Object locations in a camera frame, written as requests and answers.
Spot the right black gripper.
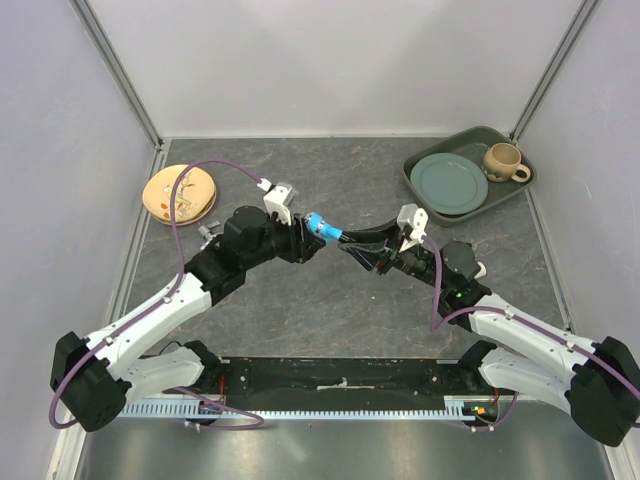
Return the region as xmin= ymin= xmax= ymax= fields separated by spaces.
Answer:
xmin=337 ymin=217 xmax=448 ymax=291

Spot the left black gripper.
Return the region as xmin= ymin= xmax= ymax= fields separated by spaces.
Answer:
xmin=242 ymin=207 xmax=326 ymax=270

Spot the blue water faucet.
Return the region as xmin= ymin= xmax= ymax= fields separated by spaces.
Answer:
xmin=304 ymin=212 xmax=343 ymax=242

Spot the white pvc elbow right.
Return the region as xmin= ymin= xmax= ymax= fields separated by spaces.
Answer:
xmin=474 ymin=262 xmax=487 ymax=280

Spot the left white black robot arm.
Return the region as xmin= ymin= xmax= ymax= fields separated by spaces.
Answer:
xmin=49 ymin=206 xmax=343 ymax=432

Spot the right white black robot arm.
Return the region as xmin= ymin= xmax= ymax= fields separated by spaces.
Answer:
xmin=338 ymin=223 xmax=639 ymax=447

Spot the silver metal faucet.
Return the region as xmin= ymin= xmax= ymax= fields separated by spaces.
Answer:
xmin=198 ymin=221 xmax=222 ymax=250

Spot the teal round plate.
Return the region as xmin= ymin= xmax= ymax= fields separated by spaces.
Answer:
xmin=409 ymin=153 xmax=489 ymax=215

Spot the orange bird pattern plate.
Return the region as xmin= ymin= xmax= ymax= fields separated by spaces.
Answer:
xmin=142 ymin=164 xmax=217 ymax=225

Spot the dark green rectangular tray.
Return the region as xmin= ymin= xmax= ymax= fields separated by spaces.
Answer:
xmin=401 ymin=126 xmax=536 ymax=227

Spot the beige ceramic mug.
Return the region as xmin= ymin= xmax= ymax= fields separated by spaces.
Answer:
xmin=482 ymin=143 xmax=532 ymax=183

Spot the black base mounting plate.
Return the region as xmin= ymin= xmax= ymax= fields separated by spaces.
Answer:
xmin=190 ymin=357 xmax=492 ymax=412

